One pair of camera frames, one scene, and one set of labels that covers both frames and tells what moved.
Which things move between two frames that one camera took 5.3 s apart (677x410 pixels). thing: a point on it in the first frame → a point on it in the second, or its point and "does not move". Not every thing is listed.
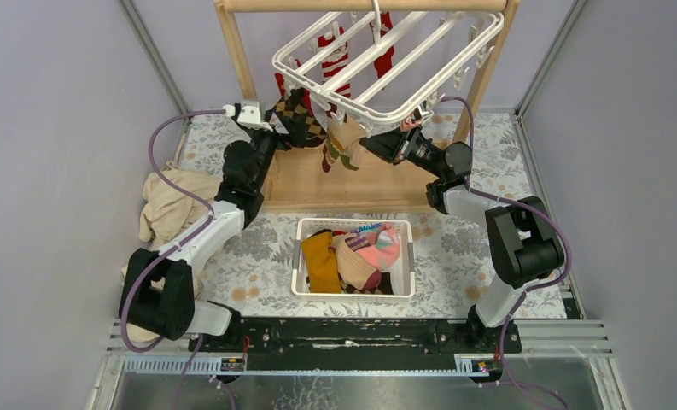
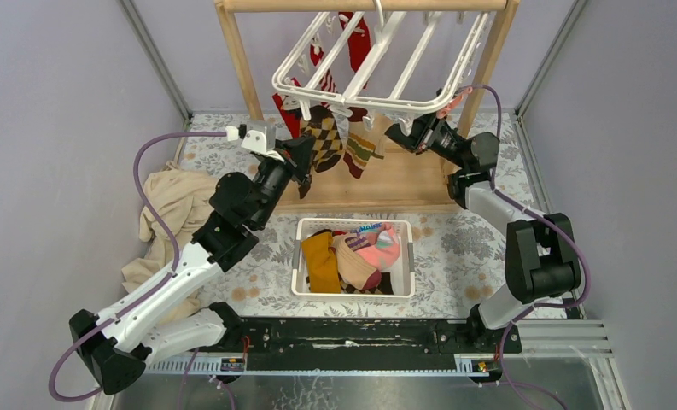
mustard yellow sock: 323,266 does not move
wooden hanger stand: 296,177 does not move
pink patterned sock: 383,250 does not move
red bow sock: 306,93 → 292,117
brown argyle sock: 302,128 → 328,149
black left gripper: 283,140 → 298,151
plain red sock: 383,66 → 359,43
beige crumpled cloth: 165,212 does not move
